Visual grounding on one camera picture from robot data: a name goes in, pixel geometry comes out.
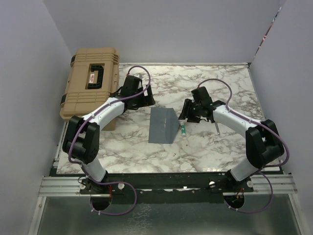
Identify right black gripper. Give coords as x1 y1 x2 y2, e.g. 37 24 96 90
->
178 98 202 123

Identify green white glue stick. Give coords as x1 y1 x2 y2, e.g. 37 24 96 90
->
180 123 186 136

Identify grey paper envelope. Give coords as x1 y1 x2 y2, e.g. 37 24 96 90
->
148 107 180 144

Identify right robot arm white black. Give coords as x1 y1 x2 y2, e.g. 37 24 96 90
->
179 87 285 191

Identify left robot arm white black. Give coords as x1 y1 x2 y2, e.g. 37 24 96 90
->
62 75 155 193

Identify tan plastic tool case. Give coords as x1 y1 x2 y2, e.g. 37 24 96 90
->
60 47 119 122

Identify orange handled metal tool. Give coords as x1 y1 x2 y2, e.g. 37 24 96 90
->
214 122 220 135

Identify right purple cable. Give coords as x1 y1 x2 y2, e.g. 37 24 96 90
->
197 78 291 214

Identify purple cable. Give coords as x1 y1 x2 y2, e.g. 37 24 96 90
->
67 65 152 216
197 78 291 214

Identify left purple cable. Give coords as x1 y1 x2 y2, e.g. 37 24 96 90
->
67 65 152 216

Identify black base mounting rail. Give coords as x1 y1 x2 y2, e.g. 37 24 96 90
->
48 167 255 205

